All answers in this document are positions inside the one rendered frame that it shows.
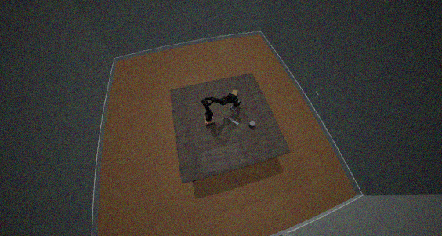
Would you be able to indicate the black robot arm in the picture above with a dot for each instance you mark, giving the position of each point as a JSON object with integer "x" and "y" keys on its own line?
{"x": 209, "y": 112}

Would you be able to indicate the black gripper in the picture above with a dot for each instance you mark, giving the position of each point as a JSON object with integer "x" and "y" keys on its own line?
{"x": 235, "y": 102}

